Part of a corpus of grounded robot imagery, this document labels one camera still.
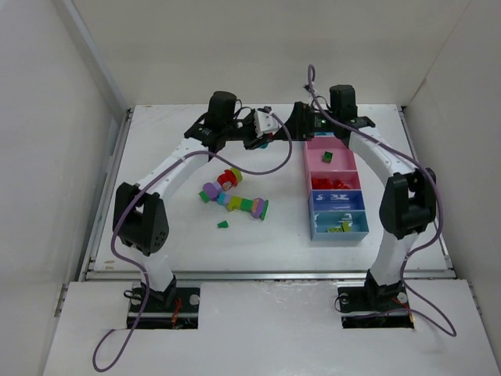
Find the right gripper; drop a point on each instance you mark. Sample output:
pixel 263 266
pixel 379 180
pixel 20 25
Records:
pixel 295 122

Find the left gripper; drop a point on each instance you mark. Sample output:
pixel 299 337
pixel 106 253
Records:
pixel 252 141

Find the red angular lego piece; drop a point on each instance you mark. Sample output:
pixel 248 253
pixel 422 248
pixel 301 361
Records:
pixel 321 184

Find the red lego cluster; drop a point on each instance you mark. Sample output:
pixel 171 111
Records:
pixel 340 185

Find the blue and pink sorting tray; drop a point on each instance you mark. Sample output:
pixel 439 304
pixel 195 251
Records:
pixel 337 210

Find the red and lime lego stack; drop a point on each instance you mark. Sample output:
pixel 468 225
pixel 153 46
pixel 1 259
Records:
pixel 230 178

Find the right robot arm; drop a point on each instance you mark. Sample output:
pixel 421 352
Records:
pixel 408 203

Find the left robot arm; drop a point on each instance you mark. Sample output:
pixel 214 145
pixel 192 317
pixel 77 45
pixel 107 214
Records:
pixel 140 218

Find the purple round lego piece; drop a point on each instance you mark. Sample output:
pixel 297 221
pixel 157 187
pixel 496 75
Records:
pixel 210 191

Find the long multicolour lego stack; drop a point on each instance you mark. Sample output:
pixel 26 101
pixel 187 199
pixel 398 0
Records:
pixel 233 202

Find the purple flower lego piece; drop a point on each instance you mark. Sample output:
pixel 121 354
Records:
pixel 259 208

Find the small green lego piece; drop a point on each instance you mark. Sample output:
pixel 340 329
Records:
pixel 223 224

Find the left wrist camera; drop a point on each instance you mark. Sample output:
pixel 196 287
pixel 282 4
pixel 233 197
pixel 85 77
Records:
pixel 265 123

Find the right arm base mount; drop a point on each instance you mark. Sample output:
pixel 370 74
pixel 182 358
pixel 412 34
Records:
pixel 361 309

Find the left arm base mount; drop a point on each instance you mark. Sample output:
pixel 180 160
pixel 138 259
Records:
pixel 182 313

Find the aluminium front rail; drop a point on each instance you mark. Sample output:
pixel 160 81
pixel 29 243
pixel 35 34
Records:
pixel 263 276

